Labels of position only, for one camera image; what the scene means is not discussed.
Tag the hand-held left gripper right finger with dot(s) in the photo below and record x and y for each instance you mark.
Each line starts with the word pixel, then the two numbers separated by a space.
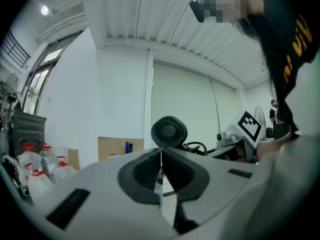
pixel 215 184

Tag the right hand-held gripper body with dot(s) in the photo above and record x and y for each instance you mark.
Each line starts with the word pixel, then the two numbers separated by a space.
pixel 250 126

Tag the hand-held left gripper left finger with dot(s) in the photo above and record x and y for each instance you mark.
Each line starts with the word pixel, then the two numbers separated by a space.
pixel 100 209

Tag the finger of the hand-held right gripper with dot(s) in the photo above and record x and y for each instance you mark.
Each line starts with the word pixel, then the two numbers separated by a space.
pixel 225 149

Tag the person's right forearm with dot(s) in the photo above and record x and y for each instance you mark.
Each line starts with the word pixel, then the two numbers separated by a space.
pixel 272 145

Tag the person's right hand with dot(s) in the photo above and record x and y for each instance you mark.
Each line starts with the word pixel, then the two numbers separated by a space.
pixel 241 156

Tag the grey standing fan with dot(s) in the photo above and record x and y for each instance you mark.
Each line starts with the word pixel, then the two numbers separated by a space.
pixel 260 115

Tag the narrow brown cardboard box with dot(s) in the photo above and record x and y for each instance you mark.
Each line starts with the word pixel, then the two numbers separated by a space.
pixel 73 159

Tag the white roller blind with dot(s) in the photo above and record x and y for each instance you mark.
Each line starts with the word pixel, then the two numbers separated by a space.
pixel 185 104

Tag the large brown cardboard sheet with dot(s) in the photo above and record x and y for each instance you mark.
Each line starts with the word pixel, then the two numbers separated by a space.
pixel 112 147

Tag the blue plastic block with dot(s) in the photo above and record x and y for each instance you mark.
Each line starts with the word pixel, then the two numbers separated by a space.
pixel 127 147

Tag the clear ribbed water bottle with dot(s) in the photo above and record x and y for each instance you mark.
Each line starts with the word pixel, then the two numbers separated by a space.
pixel 48 162

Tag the person in black shirt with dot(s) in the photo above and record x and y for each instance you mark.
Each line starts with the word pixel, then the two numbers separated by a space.
pixel 295 41

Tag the black cabinet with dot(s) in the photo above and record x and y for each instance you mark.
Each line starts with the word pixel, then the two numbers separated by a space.
pixel 27 131

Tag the person's head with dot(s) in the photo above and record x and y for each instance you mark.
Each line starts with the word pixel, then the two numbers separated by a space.
pixel 225 1

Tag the tall dark-framed window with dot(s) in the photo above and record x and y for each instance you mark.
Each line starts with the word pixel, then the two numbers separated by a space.
pixel 40 76

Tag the standing fan with dark motor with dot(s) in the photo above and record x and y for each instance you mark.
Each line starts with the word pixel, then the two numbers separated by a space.
pixel 10 89

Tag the dark metal railing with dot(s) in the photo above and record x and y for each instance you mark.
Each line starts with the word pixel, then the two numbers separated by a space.
pixel 15 50

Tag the white ceiling pipes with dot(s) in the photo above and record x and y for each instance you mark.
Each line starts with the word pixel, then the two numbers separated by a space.
pixel 62 25

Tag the round ceiling lamp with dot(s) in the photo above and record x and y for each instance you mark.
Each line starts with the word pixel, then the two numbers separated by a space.
pixel 44 10

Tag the black head-worn camera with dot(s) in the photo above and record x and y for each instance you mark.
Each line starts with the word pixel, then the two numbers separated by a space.
pixel 197 10

